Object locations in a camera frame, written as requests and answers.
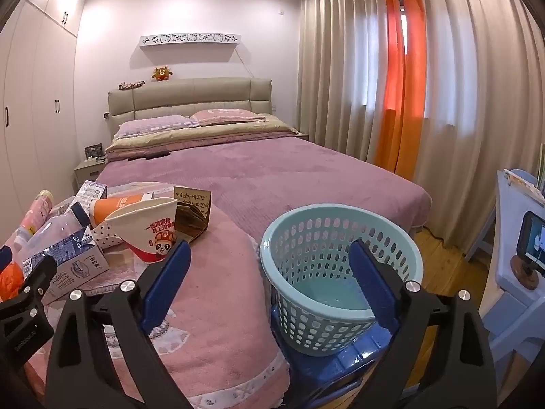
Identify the orange plastic bag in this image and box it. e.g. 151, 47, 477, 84
0, 260, 26, 303

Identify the blue patterned carton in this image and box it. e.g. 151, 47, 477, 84
76, 180, 109, 214

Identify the white wardrobe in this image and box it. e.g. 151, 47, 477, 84
0, 0, 86, 239

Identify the purple bedspread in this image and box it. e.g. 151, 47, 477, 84
94, 136, 433, 243

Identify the pink pillow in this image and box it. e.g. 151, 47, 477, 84
190, 108, 267, 127

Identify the orange curtain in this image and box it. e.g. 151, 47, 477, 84
375, 0, 427, 180

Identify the purple pillow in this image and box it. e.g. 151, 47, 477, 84
114, 115, 199, 141

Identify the white and blue milk carton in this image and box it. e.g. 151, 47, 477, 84
21, 226, 109, 305

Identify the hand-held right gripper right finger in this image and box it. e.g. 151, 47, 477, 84
347, 239, 499, 409

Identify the folded beige quilt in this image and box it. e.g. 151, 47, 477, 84
106, 113, 301, 162

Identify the orange paper cup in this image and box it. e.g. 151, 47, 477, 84
89, 193, 154, 226

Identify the white crushed paper bowl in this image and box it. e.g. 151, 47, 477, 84
103, 197, 192, 263

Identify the round wooden phone stand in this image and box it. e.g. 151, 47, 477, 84
511, 253, 540, 292

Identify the light blue plastic basket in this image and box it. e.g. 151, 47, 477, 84
260, 205, 424, 356

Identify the beige upholstered headboard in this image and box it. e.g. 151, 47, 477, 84
108, 78, 273, 141

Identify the beige curtain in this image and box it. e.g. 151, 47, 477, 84
402, 0, 545, 265
290, 0, 390, 163

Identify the white patterned wall shelf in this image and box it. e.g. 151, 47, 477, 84
138, 32, 240, 47

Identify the blue plastic stool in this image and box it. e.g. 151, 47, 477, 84
270, 302, 409, 409

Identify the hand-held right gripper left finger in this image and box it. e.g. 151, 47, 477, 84
45, 239, 194, 409

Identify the beige nightstand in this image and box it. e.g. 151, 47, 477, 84
74, 160, 107, 192

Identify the clear plastic bottle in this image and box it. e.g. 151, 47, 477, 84
26, 202, 92, 256

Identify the dark flat object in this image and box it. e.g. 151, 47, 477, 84
128, 149, 171, 161

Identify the white dotted paper cup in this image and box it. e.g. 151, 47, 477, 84
91, 222, 124, 250

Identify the black phone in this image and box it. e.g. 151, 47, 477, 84
517, 211, 545, 271

